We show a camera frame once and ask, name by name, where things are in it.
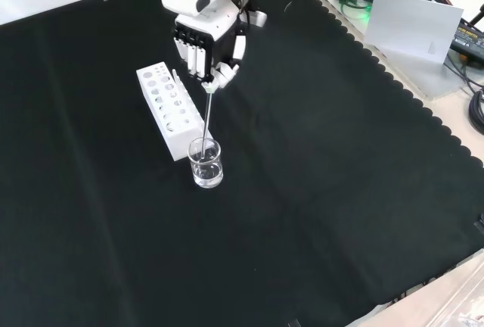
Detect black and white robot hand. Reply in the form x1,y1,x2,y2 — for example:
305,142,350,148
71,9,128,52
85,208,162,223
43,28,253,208
172,0,269,95

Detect clear glass rod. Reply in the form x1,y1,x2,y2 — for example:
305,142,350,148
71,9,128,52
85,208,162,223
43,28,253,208
200,90,214,162

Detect white test tube rack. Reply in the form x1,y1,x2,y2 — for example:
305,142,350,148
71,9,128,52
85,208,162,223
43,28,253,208
135,61,206,163

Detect small clear glass beaker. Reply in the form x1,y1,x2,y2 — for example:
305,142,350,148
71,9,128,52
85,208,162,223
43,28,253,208
187,137,224,190

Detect black bench cloth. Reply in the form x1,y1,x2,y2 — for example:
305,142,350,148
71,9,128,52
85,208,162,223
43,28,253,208
0,0,484,327

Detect pale board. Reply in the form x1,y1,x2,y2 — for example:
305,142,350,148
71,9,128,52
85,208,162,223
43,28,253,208
364,0,466,65

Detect black power adapter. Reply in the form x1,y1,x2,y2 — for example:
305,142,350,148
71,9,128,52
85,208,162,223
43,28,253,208
448,17,484,55

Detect clear plastic bag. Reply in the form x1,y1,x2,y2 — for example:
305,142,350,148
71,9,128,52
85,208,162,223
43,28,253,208
426,254,484,327

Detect grey base plate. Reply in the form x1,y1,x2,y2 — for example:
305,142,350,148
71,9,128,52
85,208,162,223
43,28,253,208
320,0,474,100

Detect coiled black cables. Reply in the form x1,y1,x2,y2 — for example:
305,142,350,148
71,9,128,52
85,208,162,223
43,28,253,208
467,88,484,135

